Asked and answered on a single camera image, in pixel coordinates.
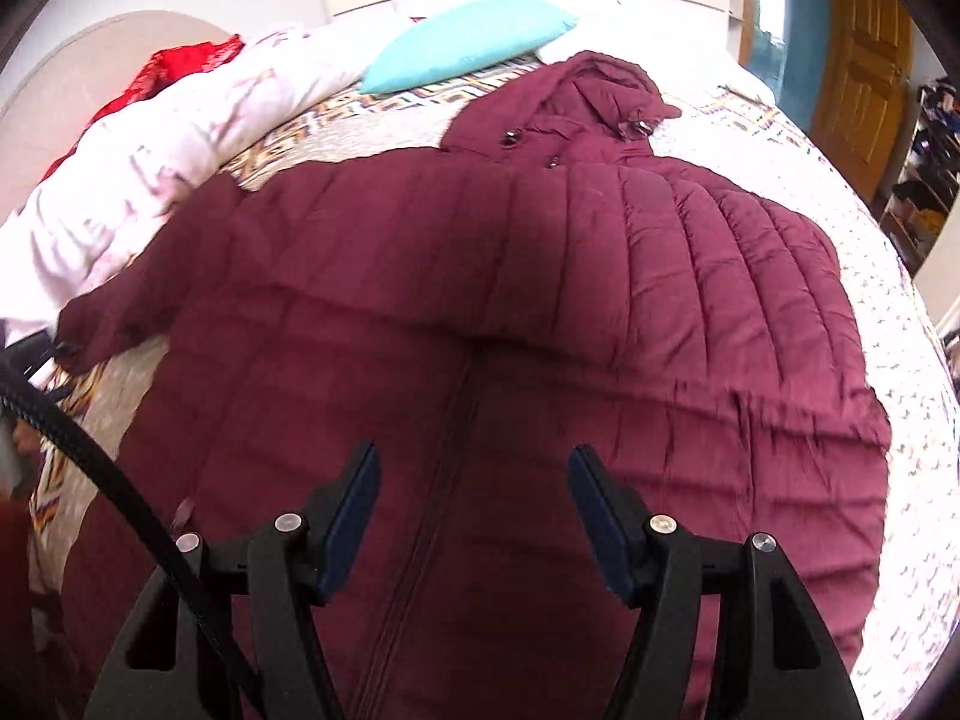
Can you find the teal pillow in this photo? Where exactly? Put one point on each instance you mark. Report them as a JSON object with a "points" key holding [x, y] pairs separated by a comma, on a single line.
{"points": [[465, 41]]}

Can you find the white pink floral duvet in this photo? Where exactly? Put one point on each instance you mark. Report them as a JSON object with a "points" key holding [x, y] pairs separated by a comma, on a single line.
{"points": [[150, 150]]}

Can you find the red cloth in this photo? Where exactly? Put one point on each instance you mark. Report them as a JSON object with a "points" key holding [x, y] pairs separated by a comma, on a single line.
{"points": [[180, 64]]}

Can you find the beige quilted bedspread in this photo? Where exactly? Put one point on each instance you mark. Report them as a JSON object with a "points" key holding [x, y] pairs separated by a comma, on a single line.
{"points": [[907, 405]]}

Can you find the beige padded headboard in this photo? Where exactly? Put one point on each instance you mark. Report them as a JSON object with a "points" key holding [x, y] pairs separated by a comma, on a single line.
{"points": [[75, 67]]}

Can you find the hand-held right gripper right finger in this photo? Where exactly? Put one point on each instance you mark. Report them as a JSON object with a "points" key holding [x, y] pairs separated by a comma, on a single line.
{"points": [[600, 517]]}

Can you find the blue glass door panel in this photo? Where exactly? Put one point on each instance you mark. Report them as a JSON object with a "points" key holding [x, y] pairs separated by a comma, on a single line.
{"points": [[799, 37]]}

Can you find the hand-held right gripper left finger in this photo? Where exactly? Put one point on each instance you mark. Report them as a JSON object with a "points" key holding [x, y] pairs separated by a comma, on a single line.
{"points": [[351, 514]]}

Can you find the wooden door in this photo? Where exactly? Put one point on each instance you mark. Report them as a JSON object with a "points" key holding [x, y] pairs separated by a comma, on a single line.
{"points": [[862, 75]]}

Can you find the clothes rack with clothes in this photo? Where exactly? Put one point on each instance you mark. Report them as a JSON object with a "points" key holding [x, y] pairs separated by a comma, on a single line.
{"points": [[930, 157]]}

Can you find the maroon comforter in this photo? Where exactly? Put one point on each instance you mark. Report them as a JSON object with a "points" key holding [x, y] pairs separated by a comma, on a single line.
{"points": [[525, 277]]}

